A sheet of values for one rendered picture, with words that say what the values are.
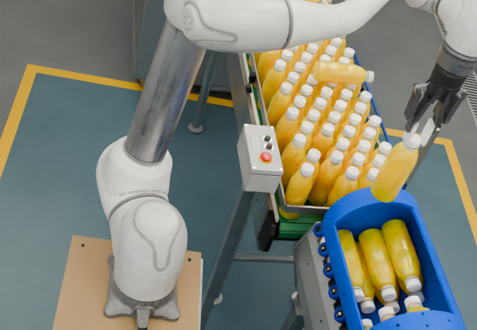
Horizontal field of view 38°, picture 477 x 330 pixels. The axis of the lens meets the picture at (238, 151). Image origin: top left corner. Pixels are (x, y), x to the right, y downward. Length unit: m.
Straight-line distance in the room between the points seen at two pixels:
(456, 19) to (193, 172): 2.21
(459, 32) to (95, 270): 1.02
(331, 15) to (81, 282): 0.89
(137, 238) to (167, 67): 0.38
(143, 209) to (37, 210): 1.74
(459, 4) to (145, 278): 0.90
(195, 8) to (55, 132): 2.46
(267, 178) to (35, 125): 1.82
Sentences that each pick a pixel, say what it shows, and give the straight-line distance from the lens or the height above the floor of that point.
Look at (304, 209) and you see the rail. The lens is 2.16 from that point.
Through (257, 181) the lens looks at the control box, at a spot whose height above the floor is 1.05.
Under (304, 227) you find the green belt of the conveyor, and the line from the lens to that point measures 2.21.
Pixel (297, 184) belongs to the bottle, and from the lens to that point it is 2.10.
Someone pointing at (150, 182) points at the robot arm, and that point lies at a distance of 1.63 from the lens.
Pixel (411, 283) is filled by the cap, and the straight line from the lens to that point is 1.91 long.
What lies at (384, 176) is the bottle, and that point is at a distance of 1.80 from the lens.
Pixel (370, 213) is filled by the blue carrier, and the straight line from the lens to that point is 2.03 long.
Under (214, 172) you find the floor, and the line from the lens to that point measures 3.55.
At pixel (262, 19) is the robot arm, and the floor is 1.86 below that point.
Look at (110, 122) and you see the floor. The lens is 3.70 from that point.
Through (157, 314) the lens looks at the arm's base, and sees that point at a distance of 1.70.
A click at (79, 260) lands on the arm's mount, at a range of 1.79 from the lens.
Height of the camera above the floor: 2.50
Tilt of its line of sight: 42 degrees down
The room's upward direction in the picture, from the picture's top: 18 degrees clockwise
